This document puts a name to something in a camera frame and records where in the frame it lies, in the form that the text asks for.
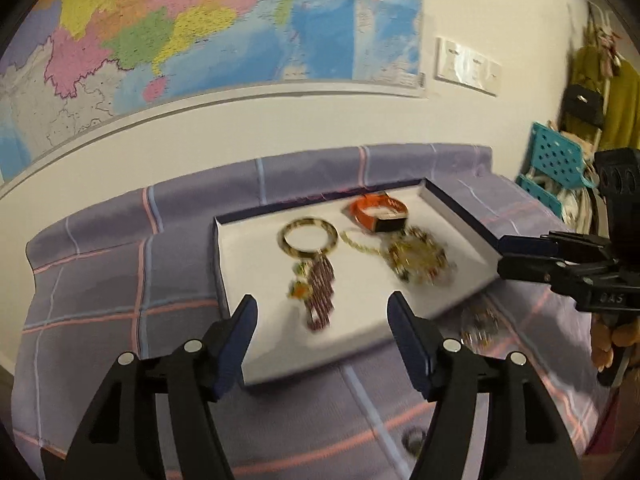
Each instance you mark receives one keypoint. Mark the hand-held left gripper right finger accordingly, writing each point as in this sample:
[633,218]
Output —
[407,340]

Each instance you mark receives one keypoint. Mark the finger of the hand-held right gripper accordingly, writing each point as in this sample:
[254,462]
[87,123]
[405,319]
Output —
[550,270]
[550,246]

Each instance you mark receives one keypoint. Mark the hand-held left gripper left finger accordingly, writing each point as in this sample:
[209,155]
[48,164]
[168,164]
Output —
[240,340]

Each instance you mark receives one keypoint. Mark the white jewelry box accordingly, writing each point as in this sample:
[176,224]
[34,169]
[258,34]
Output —
[360,310]

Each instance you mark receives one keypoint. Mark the patterned bangle with tassels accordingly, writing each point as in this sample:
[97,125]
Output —
[322,280]

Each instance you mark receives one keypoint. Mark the person's right hand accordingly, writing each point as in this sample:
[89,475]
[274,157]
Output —
[602,347]

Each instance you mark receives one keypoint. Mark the white cloth pile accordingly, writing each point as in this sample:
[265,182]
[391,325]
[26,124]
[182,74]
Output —
[582,207]

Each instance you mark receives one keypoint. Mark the teal plastic baskets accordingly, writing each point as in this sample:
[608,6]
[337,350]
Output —
[555,152]

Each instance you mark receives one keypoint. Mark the yellow-green hanging garment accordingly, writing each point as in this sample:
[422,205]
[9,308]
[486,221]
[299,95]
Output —
[625,105]

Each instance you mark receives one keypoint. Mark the black bag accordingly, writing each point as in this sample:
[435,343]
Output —
[582,105]

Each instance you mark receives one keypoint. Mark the orange watch band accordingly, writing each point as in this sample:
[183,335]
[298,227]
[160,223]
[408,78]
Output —
[370,207]

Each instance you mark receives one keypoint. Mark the purple plaid blanket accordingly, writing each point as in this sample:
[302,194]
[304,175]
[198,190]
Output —
[100,285]

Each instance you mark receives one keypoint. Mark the white wall switch plate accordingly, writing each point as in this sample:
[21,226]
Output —
[493,76]

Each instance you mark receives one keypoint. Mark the white wall socket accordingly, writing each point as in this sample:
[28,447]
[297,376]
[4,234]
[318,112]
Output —
[475,67]
[448,60]

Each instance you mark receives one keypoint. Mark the colourful wall map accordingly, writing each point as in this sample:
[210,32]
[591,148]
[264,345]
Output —
[200,20]

